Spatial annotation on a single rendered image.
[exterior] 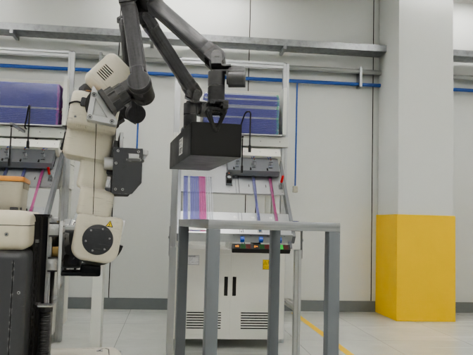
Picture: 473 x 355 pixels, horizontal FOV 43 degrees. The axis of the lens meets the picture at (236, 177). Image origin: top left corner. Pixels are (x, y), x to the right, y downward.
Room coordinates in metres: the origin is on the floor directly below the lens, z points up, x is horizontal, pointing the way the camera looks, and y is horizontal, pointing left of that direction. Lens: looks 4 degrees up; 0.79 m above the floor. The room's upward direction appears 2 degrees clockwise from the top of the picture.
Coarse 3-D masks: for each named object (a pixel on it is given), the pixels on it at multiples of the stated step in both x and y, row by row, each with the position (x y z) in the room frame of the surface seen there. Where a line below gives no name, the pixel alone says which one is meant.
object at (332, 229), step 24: (216, 240) 1.91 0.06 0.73; (336, 240) 2.00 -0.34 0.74; (216, 264) 1.91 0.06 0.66; (336, 264) 2.00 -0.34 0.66; (216, 288) 1.91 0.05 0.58; (336, 288) 2.00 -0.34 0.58; (216, 312) 1.91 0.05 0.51; (336, 312) 2.00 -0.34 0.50; (216, 336) 1.91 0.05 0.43; (336, 336) 2.00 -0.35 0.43
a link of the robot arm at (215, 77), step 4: (208, 72) 1.96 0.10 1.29; (212, 72) 1.95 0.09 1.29; (216, 72) 1.95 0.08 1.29; (220, 72) 1.95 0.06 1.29; (224, 72) 1.96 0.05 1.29; (208, 76) 1.96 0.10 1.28; (212, 76) 1.95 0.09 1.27; (216, 76) 1.95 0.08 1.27; (220, 76) 1.95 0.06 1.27; (224, 76) 1.96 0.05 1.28; (208, 80) 1.96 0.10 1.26; (212, 80) 1.95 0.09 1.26; (216, 80) 1.95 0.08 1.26; (220, 80) 1.95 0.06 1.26; (224, 80) 1.96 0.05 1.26; (208, 84) 1.96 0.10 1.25; (212, 84) 1.95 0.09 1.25; (216, 84) 1.95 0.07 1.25; (220, 84) 1.95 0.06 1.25; (224, 84) 1.96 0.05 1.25
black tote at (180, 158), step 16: (192, 128) 1.95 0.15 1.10; (208, 128) 1.96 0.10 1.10; (224, 128) 1.98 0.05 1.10; (240, 128) 1.99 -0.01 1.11; (176, 144) 2.31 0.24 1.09; (192, 144) 1.95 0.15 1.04; (208, 144) 1.97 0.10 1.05; (224, 144) 1.98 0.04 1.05; (240, 144) 1.99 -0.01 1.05; (176, 160) 2.30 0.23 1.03; (192, 160) 2.12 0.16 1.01; (208, 160) 2.11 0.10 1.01; (224, 160) 2.09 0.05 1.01
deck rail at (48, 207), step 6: (60, 156) 3.84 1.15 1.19; (60, 162) 3.80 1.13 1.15; (60, 168) 3.79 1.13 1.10; (60, 174) 3.80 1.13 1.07; (54, 180) 3.68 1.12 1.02; (54, 186) 3.64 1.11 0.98; (54, 192) 3.65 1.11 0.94; (48, 198) 3.56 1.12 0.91; (48, 204) 3.52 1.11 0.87; (48, 210) 3.49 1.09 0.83
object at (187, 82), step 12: (144, 24) 2.32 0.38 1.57; (156, 24) 2.26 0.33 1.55; (156, 36) 2.31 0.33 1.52; (156, 48) 2.36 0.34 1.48; (168, 48) 2.35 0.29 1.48; (168, 60) 2.37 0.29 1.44; (180, 60) 2.40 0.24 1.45; (180, 72) 2.41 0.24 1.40; (180, 84) 2.46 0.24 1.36; (192, 84) 2.45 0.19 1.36
